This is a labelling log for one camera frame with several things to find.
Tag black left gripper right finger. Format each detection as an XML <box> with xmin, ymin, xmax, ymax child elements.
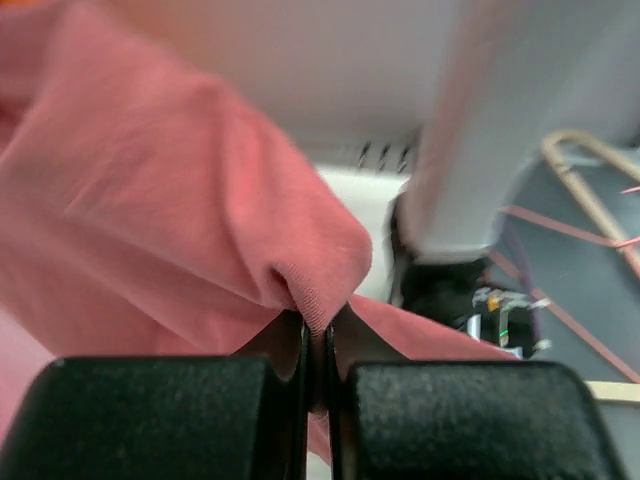
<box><xmin>326</xmin><ymin>319</ymin><xmax>628</xmax><ymax>479</ymax></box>

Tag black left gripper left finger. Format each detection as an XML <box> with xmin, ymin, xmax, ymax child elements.
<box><xmin>1</xmin><ymin>314</ymin><xmax>310</xmax><ymax>479</ymax></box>

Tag dusty rose t shirt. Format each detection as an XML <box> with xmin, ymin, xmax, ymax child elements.
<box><xmin>0</xmin><ymin>0</ymin><xmax>521</xmax><ymax>466</ymax></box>

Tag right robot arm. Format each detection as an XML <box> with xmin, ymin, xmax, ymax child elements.
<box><xmin>389</xmin><ymin>1</ymin><xmax>639</xmax><ymax>331</ymax></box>

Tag beige hanger at right floor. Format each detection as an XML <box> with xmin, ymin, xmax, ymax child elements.
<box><xmin>585</xmin><ymin>381</ymin><xmax>640</xmax><ymax>403</ymax></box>

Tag beige hanger on floor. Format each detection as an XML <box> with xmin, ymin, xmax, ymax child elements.
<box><xmin>540</xmin><ymin>129</ymin><xmax>639</xmax><ymax>278</ymax></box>

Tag pink wire hanger on floor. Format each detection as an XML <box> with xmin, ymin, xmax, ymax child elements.
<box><xmin>492</xmin><ymin>206</ymin><xmax>639</xmax><ymax>383</ymax></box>

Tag white slotted cable duct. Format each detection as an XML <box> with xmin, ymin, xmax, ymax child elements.
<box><xmin>297</xmin><ymin>134</ymin><xmax>417</xmax><ymax>175</ymax></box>

